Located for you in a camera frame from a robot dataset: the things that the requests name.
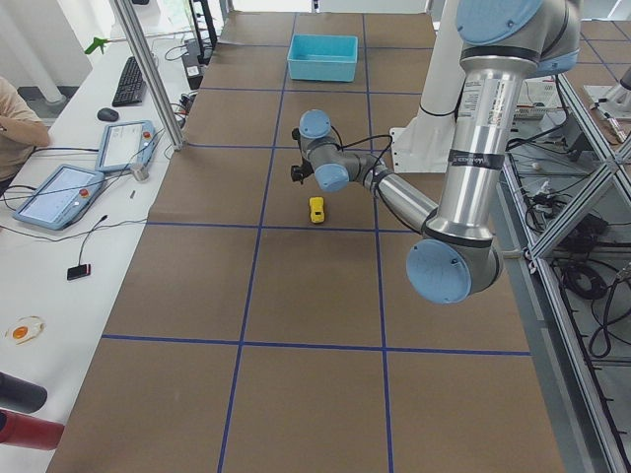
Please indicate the black keyboard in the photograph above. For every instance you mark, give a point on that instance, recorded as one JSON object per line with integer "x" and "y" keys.
{"x": 131, "y": 85}

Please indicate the silver metal cylinder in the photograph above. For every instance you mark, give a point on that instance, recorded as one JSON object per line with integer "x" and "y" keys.
{"x": 139, "y": 171}

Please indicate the black water bottle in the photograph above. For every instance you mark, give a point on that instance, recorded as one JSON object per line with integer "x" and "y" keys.
{"x": 21, "y": 395}

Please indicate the red water bottle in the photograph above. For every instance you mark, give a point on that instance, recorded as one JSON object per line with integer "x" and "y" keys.
{"x": 27, "y": 431}

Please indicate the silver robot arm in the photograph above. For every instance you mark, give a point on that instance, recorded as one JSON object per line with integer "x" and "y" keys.
{"x": 484, "y": 52}

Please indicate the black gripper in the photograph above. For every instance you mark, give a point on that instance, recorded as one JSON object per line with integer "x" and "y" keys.
{"x": 298, "y": 173}

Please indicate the blue teach pendant near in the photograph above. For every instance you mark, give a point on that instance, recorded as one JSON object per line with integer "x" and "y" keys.
{"x": 62, "y": 198}

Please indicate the yellow beetle toy car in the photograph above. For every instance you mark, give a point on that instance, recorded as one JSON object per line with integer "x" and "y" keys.
{"x": 317, "y": 213}

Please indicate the blue teach pendant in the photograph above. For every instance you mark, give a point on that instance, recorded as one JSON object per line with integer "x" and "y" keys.
{"x": 124, "y": 144}
{"x": 62, "y": 198}

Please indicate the aluminium frame post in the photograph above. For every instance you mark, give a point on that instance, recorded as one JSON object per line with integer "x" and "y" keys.
{"x": 124, "y": 11}

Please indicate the blue teach pendant far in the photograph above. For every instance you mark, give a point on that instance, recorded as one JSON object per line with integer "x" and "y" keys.
{"x": 124, "y": 144}

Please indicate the seated person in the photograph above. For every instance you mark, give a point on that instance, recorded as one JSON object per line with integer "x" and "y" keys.
{"x": 21, "y": 132}

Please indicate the small black device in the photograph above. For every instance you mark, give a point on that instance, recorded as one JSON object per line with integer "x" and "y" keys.
{"x": 79, "y": 271}

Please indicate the light blue plastic bin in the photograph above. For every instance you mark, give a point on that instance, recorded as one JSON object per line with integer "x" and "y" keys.
{"x": 323, "y": 58}

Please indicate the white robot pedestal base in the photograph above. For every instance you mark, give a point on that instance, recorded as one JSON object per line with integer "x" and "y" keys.
{"x": 424, "y": 144}

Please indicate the fried egg toy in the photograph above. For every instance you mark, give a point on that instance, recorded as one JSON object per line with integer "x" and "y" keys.
{"x": 25, "y": 329}

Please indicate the black computer mouse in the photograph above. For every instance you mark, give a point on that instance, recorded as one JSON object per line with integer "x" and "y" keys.
{"x": 107, "y": 114}

